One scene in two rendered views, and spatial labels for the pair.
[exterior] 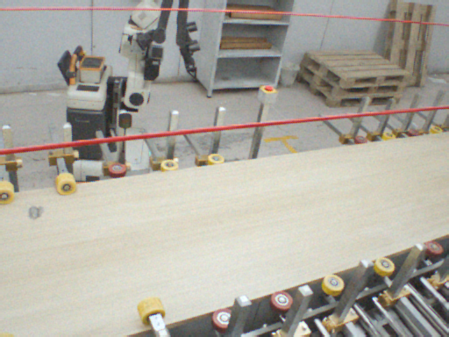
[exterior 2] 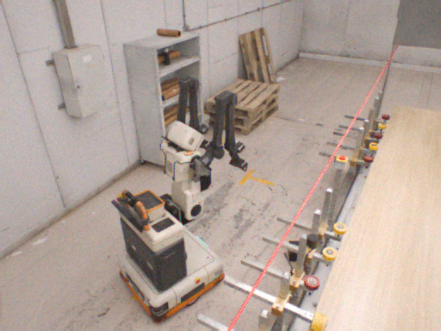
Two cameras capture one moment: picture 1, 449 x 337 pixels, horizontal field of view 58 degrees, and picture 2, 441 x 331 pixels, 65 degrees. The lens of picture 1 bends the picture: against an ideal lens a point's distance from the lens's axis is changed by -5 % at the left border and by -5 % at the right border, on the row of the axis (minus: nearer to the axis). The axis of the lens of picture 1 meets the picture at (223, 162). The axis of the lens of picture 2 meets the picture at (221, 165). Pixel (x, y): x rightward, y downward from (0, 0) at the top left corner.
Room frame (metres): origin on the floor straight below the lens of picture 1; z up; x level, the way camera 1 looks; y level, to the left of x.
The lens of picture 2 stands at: (0.68, 1.49, 2.39)
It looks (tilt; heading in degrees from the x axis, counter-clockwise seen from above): 31 degrees down; 332
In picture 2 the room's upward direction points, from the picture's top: 1 degrees counter-clockwise
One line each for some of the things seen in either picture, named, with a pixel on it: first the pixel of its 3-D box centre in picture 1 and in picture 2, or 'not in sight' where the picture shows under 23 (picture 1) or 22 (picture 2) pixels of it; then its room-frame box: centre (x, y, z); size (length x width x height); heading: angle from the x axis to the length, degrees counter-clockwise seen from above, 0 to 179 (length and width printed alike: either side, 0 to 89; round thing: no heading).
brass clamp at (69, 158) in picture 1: (63, 157); (281, 302); (1.52, 0.72, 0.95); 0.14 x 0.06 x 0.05; 122
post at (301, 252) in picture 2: (121, 154); (299, 267); (1.66, 0.49, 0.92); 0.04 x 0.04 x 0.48; 32
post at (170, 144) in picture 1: (169, 152); (313, 241); (1.79, 0.28, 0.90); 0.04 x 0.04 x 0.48; 32
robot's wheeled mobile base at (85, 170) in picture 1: (107, 155); (170, 268); (2.68, 0.90, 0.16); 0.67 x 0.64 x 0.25; 101
